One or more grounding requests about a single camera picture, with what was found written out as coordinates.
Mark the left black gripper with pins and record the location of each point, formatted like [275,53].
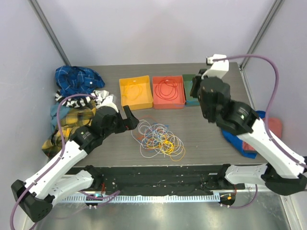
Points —
[130,123]

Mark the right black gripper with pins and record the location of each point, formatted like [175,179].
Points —
[196,81]

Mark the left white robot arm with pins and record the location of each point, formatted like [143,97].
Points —
[40,193]

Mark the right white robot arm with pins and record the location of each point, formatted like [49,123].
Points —
[283,173]

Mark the green plastic bin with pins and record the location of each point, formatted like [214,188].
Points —
[187,80]

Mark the red plastic bin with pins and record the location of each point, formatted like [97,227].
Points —
[168,92]

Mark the yellow plastic bin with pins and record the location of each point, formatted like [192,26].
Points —
[136,92]

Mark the black white striped cloth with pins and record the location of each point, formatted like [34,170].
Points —
[100,95]

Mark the yellow plaid shirt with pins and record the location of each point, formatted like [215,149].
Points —
[74,119]

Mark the teal cloth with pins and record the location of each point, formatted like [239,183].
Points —
[53,114]

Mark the blue cloth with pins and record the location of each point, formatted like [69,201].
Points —
[238,145]

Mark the blue plaid shirt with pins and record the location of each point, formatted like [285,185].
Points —
[73,80]

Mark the salmon pink cloth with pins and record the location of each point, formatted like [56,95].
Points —
[275,125]

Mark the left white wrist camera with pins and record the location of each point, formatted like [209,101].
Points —
[109,101]

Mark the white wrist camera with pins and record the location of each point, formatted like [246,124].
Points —
[109,101]
[216,68]

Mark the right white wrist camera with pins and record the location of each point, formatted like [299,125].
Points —
[216,68]

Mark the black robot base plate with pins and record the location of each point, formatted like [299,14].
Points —
[183,180]

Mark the white slotted cable duct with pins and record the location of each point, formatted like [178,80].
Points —
[80,198]

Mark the right aluminium frame post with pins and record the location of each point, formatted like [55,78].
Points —
[274,9]

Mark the aluminium frame post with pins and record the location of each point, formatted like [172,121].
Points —
[274,9]
[49,31]

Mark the left aluminium frame post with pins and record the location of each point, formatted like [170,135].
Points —
[49,31]

